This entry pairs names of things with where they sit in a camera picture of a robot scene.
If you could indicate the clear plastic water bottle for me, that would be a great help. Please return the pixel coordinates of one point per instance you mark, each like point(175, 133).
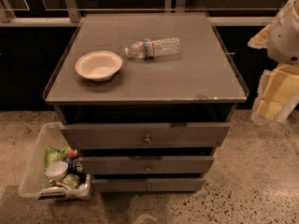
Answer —
point(151, 48)

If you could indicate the metal railing frame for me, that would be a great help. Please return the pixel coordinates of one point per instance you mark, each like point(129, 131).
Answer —
point(71, 6)

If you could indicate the green chip bag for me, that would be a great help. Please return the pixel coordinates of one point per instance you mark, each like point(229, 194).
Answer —
point(52, 155)

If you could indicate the grey top drawer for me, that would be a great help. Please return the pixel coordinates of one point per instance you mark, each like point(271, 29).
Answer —
point(145, 135)

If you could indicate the grey drawer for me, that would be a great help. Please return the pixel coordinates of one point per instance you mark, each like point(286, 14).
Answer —
point(139, 165)
point(145, 135)
point(149, 185)

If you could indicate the grey drawer cabinet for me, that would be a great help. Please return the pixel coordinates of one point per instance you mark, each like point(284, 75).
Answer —
point(200, 84)

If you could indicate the grey bottom drawer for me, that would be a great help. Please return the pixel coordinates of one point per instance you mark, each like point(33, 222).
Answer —
point(149, 185)

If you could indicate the white paper bowl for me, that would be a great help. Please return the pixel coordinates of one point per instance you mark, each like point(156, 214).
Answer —
point(98, 65)

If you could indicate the small white cup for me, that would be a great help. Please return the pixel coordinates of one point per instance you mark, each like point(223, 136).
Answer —
point(57, 170)

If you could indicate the small green snack packet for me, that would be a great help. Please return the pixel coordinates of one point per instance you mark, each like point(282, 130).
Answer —
point(70, 181)

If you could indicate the dark blue snack bag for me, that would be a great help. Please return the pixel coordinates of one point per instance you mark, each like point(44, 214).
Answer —
point(74, 165)

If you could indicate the clear plastic storage bin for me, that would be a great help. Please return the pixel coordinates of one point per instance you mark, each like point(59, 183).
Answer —
point(34, 183)

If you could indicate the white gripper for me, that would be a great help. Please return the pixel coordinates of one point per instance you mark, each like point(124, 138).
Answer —
point(284, 37)

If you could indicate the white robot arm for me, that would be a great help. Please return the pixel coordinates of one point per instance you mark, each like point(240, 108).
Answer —
point(283, 36)

